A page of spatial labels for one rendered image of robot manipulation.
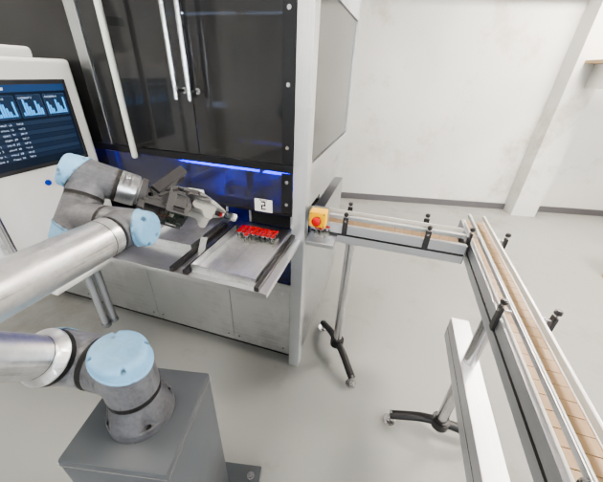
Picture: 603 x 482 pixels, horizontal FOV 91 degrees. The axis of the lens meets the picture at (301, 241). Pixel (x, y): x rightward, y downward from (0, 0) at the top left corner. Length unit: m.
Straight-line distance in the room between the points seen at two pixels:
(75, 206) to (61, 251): 0.20
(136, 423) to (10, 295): 0.44
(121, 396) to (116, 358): 0.08
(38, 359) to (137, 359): 0.17
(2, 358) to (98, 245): 0.24
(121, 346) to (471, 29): 4.17
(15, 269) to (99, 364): 0.29
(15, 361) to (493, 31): 4.40
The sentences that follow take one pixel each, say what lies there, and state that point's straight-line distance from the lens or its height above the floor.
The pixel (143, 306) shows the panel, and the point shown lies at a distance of 2.26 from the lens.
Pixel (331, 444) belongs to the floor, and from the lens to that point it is 1.72.
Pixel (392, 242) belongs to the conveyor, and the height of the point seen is 0.89.
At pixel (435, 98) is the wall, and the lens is 4.20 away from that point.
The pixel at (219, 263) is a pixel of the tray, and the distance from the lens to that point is 1.20.
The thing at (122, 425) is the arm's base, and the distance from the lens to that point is 0.87.
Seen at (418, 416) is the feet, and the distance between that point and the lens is 1.75.
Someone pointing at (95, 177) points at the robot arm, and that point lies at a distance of 0.78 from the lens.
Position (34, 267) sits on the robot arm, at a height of 1.29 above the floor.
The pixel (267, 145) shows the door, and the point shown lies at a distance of 1.25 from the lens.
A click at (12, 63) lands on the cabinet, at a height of 1.53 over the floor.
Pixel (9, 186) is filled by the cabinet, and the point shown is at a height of 1.13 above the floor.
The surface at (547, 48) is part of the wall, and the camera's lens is 4.62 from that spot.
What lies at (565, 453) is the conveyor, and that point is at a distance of 0.86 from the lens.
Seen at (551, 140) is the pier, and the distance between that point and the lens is 4.62.
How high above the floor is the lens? 1.54
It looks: 30 degrees down
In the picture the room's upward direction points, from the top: 3 degrees clockwise
